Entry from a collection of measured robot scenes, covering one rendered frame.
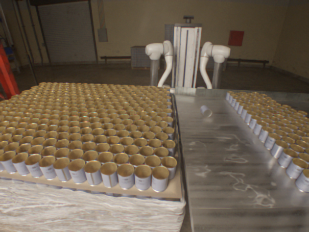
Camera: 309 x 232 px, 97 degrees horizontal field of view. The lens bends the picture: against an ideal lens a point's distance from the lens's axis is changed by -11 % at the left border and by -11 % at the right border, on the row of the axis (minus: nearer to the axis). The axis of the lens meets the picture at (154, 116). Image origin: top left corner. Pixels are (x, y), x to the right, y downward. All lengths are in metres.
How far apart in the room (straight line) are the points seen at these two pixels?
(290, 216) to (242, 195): 0.18
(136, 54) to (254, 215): 7.70
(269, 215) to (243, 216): 0.10
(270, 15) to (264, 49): 1.78
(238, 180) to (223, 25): 9.50
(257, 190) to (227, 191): 0.13
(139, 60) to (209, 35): 4.25
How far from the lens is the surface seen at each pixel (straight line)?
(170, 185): 0.70
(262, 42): 11.03
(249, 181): 0.85
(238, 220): 0.71
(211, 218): 0.68
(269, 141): 1.07
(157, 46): 1.87
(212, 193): 0.74
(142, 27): 9.57
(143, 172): 0.69
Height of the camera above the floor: 1.66
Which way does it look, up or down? 29 degrees down
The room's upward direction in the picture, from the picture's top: straight up
